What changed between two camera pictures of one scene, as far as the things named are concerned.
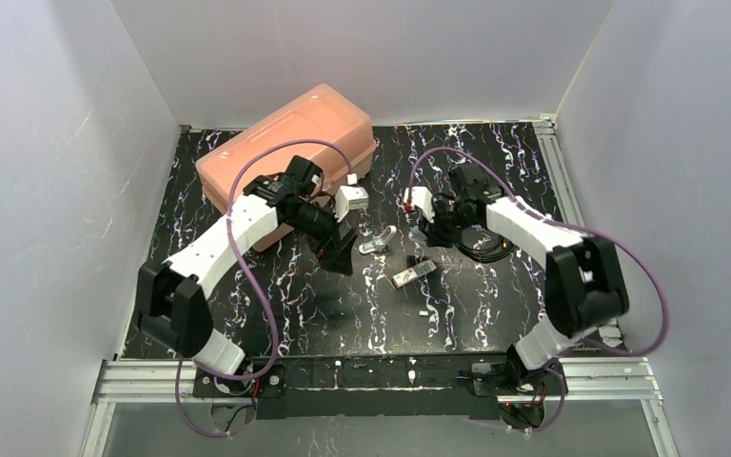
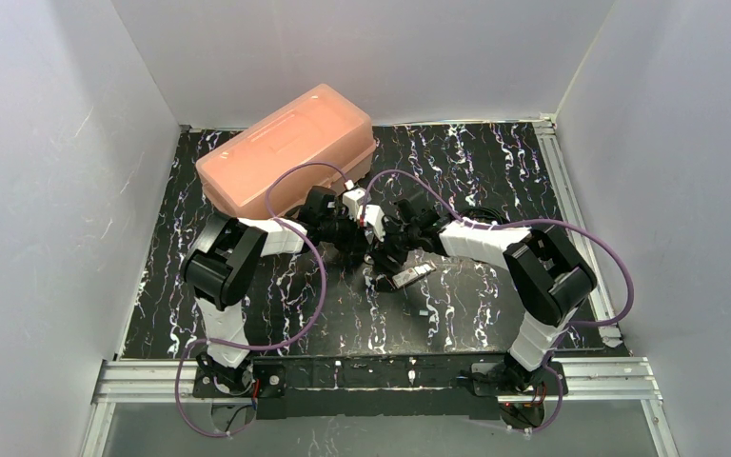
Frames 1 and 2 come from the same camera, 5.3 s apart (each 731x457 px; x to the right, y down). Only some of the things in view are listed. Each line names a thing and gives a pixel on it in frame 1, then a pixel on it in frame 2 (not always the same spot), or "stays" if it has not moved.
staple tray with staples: (405, 276) stays
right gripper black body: (432, 229) → (388, 250)
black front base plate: (443, 387) stays
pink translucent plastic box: (317, 113) stays
